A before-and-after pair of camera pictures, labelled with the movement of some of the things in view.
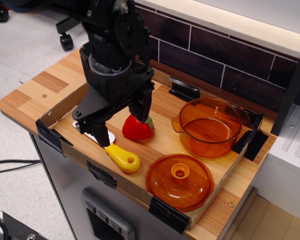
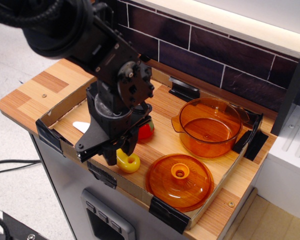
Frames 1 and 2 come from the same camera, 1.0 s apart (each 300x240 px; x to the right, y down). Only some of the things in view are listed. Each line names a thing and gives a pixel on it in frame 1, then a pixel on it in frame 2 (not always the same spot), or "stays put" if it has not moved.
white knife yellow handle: [128, 163] stays put
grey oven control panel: [103, 222] stays put
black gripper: [104, 92] to [105, 131]
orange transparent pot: [209, 127] stays put
